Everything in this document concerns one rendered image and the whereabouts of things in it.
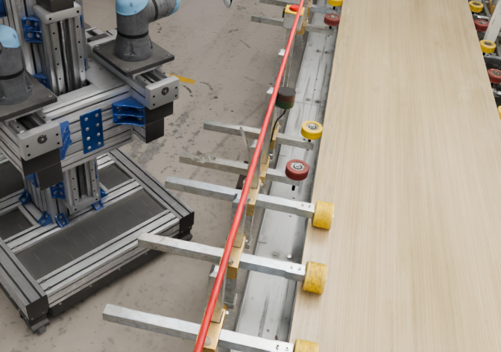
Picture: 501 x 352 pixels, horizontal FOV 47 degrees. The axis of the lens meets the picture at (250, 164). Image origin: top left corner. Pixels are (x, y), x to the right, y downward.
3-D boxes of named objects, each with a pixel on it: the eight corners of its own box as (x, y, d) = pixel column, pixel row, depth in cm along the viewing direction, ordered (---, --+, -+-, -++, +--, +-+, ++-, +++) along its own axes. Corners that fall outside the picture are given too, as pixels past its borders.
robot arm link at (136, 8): (109, 27, 212) (106, -8, 203) (136, 16, 220) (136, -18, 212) (131, 39, 206) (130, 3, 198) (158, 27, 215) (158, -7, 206)
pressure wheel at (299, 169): (280, 195, 201) (285, 169, 193) (283, 180, 207) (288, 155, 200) (303, 199, 200) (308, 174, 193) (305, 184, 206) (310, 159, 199)
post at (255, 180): (236, 254, 196) (250, 144, 166) (238, 247, 199) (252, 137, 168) (247, 256, 196) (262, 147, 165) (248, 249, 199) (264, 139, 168)
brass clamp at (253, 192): (235, 212, 174) (236, 200, 171) (243, 184, 184) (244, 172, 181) (254, 217, 173) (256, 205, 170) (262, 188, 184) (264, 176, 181)
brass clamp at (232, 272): (215, 276, 155) (216, 263, 151) (227, 240, 165) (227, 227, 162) (238, 280, 154) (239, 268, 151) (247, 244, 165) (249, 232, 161)
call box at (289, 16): (282, 30, 222) (284, 10, 217) (284, 22, 228) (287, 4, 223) (299, 33, 222) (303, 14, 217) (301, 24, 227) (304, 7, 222)
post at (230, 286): (220, 312, 177) (232, 199, 146) (223, 303, 179) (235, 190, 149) (231, 315, 176) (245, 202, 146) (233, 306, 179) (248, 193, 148)
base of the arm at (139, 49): (105, 48, 219) (104, 24, 212) (138, 38, 227) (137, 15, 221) (128, 66, 211) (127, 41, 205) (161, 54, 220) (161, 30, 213)
